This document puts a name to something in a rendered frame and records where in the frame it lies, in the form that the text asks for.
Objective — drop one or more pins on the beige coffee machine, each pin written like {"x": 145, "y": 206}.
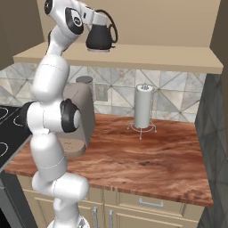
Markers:
{"x": 84, "y": 109}

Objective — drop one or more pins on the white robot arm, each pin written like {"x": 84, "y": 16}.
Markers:
{"x": 47, "y": 89}

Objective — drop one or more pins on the brown cabinet door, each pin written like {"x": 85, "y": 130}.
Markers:
{"x": 17, "y": 26}
{"x": 221, "y": 26}

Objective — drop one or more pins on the black kettle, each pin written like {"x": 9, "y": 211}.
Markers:
{"x": 99, "y": 38}

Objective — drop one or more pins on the dark grey oven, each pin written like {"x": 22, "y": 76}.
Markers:
{"x": 14, "y": 201}

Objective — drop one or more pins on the cream cupboard door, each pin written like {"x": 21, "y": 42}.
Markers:
{"x": 87, "y": 215}
{"x": 154, "y": 221}

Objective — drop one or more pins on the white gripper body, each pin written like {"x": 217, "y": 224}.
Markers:
{"x": 100, "y": 18}

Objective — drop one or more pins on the tan wall cabinet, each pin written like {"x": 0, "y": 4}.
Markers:
{"x": 154, "y": 56}

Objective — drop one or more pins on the black hob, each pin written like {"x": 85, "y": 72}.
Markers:
{"x": 12, "y": 133}

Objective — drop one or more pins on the white paper towel roll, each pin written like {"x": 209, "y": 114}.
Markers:
{"x": 143, "y": 107}

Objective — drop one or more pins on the wall outlet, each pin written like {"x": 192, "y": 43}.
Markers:
{"x": 101, "y": 92}

